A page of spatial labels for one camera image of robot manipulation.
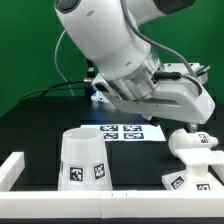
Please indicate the white marker sheet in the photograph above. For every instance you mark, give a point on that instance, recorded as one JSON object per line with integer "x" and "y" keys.
{"x": 130, "y": 132}

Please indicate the white lamp shade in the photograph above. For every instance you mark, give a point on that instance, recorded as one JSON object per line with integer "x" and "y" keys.
{"x": 84, "y": 164}

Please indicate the white lamp base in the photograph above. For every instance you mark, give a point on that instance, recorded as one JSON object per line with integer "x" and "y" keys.
{"x": 195, "y": 176}

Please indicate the white right fence bar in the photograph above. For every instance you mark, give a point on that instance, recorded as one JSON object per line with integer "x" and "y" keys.
{"x": 219, "y": 170}

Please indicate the white lamp bulb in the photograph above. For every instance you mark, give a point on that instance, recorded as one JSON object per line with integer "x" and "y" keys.
{"x": 181, "y": 139}

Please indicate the white fence bar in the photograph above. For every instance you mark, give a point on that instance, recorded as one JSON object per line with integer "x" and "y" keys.
{"x": 10, "y": 170}
{"x": 219, "y": 170}
{"x": 115, "y": 204}

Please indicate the white left fence bar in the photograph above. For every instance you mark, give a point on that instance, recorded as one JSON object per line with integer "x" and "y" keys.
{"x": 10, "y": 170}

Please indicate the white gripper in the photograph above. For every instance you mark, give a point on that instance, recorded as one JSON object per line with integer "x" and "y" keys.
{"x": 169, "y": 93}

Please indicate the white front fence bar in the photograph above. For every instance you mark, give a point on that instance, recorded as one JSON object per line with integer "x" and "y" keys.
{"x": 115, "y": 204}

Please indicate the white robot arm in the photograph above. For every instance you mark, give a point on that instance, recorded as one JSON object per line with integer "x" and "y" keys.
{"x": 107, "y": 33}

